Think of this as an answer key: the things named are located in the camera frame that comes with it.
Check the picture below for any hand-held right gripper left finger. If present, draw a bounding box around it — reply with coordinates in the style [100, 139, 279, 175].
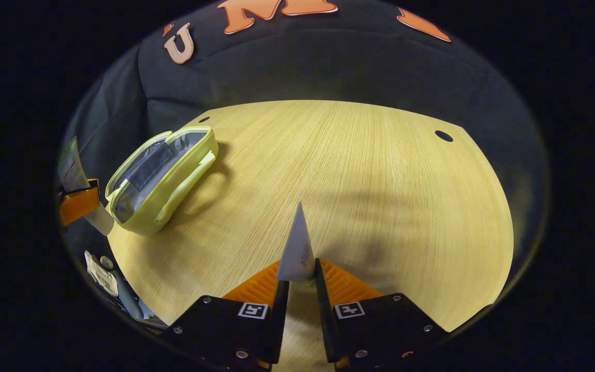
[161, 260, 291, 372]

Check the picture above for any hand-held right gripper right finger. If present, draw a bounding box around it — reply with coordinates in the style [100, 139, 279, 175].
[314, 257, 451, 370]

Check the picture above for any green and white tube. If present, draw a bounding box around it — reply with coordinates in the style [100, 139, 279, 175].
[58, 135, 115, 236]

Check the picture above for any pale yellow suitcase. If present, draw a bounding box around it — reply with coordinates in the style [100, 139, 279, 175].
[105, 126, 220, 237]

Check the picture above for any pale crumpled object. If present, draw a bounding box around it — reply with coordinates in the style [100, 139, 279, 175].
[85, 250, 120, 298]

